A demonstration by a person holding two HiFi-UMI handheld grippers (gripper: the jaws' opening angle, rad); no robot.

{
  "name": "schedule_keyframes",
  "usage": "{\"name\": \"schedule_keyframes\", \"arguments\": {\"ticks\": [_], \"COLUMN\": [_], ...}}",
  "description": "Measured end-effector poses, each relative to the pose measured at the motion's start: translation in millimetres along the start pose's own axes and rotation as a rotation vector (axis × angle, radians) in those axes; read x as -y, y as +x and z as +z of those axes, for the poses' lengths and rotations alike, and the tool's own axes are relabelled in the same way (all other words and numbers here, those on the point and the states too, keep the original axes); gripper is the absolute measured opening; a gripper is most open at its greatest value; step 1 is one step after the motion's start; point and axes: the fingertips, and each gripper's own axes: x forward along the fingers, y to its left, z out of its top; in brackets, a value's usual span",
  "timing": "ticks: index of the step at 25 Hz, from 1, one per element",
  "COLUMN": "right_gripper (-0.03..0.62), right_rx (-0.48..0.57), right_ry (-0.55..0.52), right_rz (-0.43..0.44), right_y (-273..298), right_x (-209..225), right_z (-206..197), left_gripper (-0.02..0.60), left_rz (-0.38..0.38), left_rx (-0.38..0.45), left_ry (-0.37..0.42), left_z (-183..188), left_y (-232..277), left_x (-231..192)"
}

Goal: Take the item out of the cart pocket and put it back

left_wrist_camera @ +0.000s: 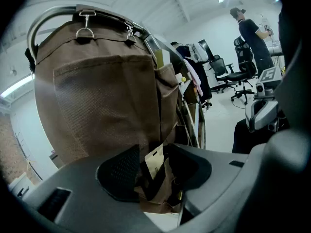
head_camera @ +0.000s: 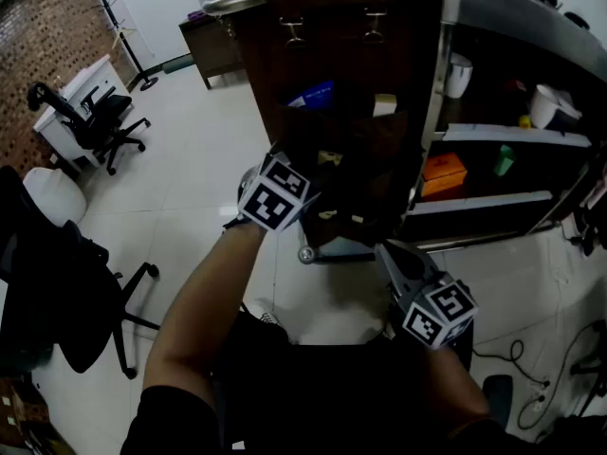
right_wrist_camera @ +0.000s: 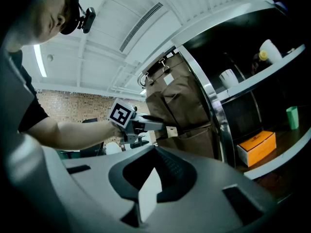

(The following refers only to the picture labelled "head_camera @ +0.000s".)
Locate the black office chair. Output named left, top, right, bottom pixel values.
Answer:
left=27, top=82, right=152, bottom=177
left=0, top=165, right=161, bottom=381

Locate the person's right forearm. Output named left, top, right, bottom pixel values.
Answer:
left=416, top=343, right=492, bottom=438

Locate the person's black clothing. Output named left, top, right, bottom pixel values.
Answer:
left=120, top=311, right=561, bottom=455

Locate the green cup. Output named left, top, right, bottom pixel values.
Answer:
left=492, top=143, right=517, bottom=178

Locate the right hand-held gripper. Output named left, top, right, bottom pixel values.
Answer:
left=376, top=239, right=480, bottom=351

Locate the white bean bag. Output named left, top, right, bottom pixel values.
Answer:
left=22, top=167, right=89, bottom=228

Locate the white power strip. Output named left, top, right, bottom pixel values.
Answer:
left=530, top=379, right=554, bottom=411

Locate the black tripod stand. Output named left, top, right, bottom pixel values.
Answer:
left=568, top=319, right=607, bottom=419

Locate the white kettle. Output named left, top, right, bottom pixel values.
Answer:
left=529, top=83, right=583, bottom=131

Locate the black chair backrest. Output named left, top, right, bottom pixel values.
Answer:
left=563, top=10, right=592, bottom=30

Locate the blue flat packet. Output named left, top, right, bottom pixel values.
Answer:
left=284, top=81, right=336, bottom=109

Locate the white desk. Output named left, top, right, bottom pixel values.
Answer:
left=32, top=54, right=134, bottom=168

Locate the dark wooden cabinet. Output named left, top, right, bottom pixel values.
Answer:
left=178, top=11, right=246, bottom=90

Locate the black floor cable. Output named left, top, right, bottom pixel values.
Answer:
left=516, top=319, right=607, bottom=430
left=471, top=338, right=551, bottom=391

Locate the cream small box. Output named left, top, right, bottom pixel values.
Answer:
left=372, top=93, right=398, bottom=118

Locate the orange box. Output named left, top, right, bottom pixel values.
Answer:
left=420, top=152, right=469, bottom=198

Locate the dark brown organizer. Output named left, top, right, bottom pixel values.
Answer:
left=231, top=0, right=445, bottom=250

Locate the brown cardboard box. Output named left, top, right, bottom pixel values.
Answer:
left=0, top=376, right=72, bottom=455

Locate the white waste bin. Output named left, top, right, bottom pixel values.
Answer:
left=445, top=53, right=474, bottom=100

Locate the pink cloth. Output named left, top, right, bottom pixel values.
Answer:
left=585, top=163, right=607, bottom=212

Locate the black equipment on floor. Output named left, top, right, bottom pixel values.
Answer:
left=566, top=196, right=607, bottom=258

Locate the dark grey floor pedal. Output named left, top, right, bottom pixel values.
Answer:
left=482, top=374, right=514, bottom=430

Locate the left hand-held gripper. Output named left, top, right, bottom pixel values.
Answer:
left=236, top=151, right=322, bottom=233

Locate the black coat rack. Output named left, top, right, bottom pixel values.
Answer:
left=88, top=0, right=160, bottom=92

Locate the metal hanging clip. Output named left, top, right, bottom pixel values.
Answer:
left=278, top=15, right=307, bottom=49
left=362, top=10, right=388, bottom=45

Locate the person's left forearm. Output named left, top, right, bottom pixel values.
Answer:
left=141, top=220, right=269, bottom=426

